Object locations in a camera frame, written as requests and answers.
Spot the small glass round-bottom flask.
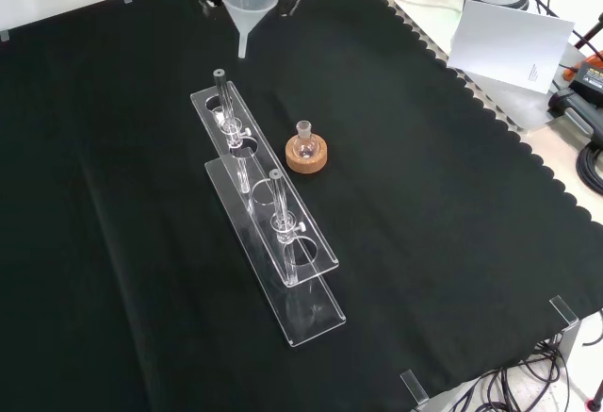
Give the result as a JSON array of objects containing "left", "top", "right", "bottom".
[{"left": 291, "top": 120, "right": 318, "bottom": 158}]

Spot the clear acrylic funnel stand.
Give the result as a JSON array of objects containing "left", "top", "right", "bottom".
[{"left": 189, "top": 69, "right": 348, "bottom": 349}]

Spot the black cloth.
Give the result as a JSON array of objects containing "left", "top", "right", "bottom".
[{"left": 0, "top": 0, "right": 603, "bottom": 412}]

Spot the pale board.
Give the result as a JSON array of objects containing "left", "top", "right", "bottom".
[{"left": 446, "top": 0, "right": 576, "bottom": 96}]

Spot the black orange power tool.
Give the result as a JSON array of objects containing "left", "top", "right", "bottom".
[{"left": 548, "top": 51, "right": 603, "bottom": 140}]

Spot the grey metal table leg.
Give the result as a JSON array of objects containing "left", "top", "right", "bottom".
[{"left": 555, "top": 320, "right": 595, "bottom": 402}]

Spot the cork ring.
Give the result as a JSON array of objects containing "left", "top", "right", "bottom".
[{"left": 285, "top": 134, "right": 329, "bottom": 173}]

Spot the grey metal base plate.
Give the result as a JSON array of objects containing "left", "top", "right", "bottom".
[{"left": 393, "top": 0, "right": 585, "bottom": 133}]

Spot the thin black cable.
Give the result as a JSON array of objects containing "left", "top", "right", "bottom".
[{"left": 517, "top": 0, "right": 603, "bottom": 55}]

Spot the coiled black cable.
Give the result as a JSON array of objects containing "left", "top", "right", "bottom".
[{"left": 577, "top": 140, "right": 603, "bottom": 196}]

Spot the black cable bundle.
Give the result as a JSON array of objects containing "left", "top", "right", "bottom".
[{"left": 470, "top": 338, "right": 574, "bottom": 412}]

